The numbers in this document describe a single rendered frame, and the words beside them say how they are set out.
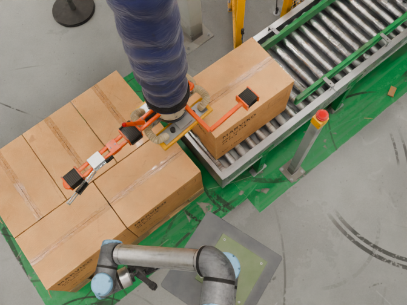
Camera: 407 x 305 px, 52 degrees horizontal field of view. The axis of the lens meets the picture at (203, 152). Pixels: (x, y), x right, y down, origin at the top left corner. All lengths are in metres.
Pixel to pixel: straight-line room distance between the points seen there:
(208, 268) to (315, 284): 1.77
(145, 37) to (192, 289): 1.46
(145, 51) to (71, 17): 2.69
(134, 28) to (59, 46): 2.68
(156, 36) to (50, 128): 1.74
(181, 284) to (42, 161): 1.28
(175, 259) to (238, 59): 1.41
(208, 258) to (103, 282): 0.52
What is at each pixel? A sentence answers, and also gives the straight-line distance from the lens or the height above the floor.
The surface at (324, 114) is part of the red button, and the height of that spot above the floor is 1.04.
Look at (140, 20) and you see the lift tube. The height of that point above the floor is 2.05.
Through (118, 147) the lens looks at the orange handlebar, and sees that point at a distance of 2.05.
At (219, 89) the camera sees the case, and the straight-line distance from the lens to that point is 2.50.
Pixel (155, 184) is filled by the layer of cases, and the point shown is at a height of 0.54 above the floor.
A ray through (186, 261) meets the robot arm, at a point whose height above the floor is 1.55.
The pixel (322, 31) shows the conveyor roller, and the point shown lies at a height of 0.55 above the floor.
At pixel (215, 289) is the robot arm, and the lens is 1.52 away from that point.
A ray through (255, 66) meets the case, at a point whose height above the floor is 0.95.
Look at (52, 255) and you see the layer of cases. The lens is 2.82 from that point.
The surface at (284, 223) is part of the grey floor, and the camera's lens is 3.23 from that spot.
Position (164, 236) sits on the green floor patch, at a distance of 3.21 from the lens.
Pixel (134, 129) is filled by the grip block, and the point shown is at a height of 1.29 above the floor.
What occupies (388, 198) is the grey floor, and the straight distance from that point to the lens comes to 3.49.
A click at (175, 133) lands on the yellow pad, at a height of 1.17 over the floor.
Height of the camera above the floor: 3.15
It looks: 70 degrees down
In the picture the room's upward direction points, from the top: 6 degrees counter-clockwise
